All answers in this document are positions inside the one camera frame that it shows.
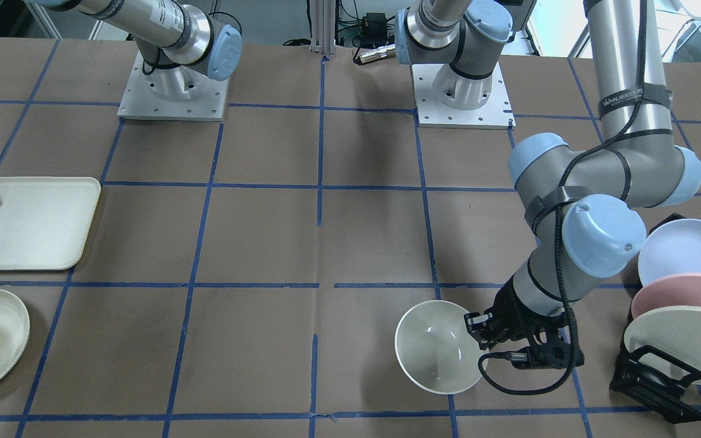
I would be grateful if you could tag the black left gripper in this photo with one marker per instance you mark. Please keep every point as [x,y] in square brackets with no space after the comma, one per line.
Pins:
[512,309]

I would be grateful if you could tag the cream ceramic bowl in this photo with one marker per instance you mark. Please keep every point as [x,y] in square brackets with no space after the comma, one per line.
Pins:
[434,349]

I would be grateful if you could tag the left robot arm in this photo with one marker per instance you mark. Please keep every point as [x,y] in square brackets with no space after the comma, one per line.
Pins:
[580,204]

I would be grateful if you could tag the white rectangular tray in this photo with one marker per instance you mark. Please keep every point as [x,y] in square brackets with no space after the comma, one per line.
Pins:
[45,221]

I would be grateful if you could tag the black plate rack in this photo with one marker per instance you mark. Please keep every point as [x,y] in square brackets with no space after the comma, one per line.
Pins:
[653,388]

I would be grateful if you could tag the blue plate in rack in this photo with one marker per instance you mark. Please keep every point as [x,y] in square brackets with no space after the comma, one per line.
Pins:
[672,248]

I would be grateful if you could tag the cream plate in rack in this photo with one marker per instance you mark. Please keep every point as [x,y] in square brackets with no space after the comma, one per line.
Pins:
[674,330]

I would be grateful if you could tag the pink plate in rack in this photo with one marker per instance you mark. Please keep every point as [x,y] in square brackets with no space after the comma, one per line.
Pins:
[673,290]

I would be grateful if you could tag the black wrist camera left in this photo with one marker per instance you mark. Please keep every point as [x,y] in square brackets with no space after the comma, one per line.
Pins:
[552,355]

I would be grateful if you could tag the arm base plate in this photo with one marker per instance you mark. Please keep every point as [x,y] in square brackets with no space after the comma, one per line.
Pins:
[445,100]
[178,94]

